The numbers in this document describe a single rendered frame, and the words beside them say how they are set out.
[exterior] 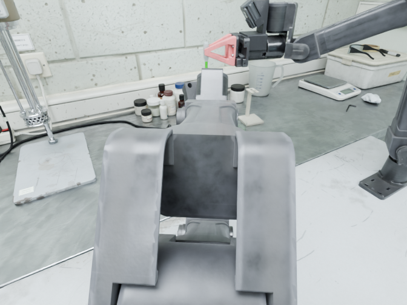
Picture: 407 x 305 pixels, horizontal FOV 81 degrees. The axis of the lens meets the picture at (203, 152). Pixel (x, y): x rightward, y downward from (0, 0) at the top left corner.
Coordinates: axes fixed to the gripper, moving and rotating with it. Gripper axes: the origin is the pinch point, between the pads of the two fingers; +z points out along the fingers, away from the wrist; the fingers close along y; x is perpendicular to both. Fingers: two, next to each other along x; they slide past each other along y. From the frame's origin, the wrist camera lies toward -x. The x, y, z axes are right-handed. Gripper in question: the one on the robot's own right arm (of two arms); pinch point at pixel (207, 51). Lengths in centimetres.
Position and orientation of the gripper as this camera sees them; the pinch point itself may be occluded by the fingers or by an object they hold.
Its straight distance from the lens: 64.8
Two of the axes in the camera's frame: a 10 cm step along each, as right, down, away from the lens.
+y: 1.8, 5.5, -8.2
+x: 0.2, 8.3, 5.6
